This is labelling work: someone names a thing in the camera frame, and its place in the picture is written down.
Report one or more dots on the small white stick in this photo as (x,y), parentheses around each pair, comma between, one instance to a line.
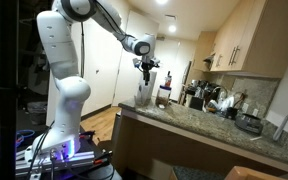
(256,138)

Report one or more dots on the white wall outlet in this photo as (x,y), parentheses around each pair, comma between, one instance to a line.
(245,107)
(255,112)

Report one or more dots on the round ceiling light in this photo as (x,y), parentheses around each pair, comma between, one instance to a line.
(172,28)
(161,1)

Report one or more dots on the ceiling air vent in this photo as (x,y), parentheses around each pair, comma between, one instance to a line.
(171,17)

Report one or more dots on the curved metal faucet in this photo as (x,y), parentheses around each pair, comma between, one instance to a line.
(219,91)

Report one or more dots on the light wood wall cabinets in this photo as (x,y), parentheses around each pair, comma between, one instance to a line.
(267,36)

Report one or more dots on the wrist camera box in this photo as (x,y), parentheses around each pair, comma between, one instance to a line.
(137,65)

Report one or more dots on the white paper towel roll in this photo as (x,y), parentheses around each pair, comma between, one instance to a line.
(153,83)

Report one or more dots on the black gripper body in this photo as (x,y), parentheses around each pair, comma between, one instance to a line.
(146,68)

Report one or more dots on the wooden chair with grey cushion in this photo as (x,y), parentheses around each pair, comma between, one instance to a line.
(250,174)

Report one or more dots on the black coffee maker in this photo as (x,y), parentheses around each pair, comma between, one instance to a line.
(195,98)

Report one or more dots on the grey waste basket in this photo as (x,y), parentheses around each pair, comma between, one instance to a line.
(37,113)

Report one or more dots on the white dishes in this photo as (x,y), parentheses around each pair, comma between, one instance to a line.
(225,103)

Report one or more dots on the metal range hood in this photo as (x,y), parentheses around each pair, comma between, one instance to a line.
(209,61)

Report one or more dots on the clear jar with blue lid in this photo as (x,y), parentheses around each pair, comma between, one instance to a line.
(163,98)

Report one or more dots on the black vertical pole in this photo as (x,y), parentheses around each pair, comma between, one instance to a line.
(8,83)

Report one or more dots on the white door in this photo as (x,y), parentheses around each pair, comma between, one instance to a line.
(130,83)

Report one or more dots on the granite-topped kitchen counter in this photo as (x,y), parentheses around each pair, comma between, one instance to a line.
(200,133)

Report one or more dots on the stainless steel trash can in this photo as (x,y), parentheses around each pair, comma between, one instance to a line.
(117,126)

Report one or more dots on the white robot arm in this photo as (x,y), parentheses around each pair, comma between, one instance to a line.
(64,83)

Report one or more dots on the aluminium robot base mount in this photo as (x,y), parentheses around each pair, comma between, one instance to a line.
(80,158)

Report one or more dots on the tall light wood cabinet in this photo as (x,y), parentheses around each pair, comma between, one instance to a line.
(204,50)

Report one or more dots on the red sauce bottle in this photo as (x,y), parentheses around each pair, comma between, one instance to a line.
(168,80)

